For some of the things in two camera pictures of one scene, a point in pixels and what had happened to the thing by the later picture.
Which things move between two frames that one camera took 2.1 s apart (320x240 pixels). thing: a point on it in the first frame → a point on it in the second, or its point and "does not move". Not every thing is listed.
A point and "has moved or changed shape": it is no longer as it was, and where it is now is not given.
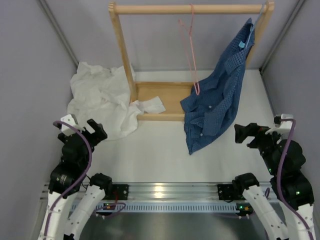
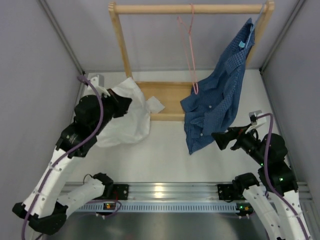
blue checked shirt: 210,111 does not move
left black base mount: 120,192 does not move
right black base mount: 226,192 does not move
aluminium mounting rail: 172,192 does not move
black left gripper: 99,134 → 122,103
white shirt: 103,94 has moved or changed shape
